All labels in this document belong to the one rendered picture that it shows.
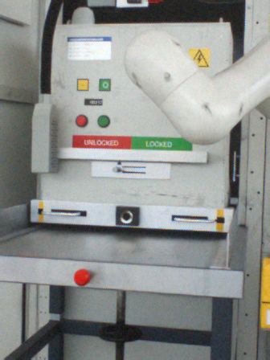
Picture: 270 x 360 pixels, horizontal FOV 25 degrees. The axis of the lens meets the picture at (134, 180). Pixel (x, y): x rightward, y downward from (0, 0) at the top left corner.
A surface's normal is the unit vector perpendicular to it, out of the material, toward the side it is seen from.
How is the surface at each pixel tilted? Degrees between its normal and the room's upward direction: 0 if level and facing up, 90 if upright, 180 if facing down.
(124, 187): 90
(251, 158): 90
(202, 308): 90
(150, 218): 90
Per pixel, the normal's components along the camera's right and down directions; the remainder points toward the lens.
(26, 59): 0.92, 0.04
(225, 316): -0.19, 0.04
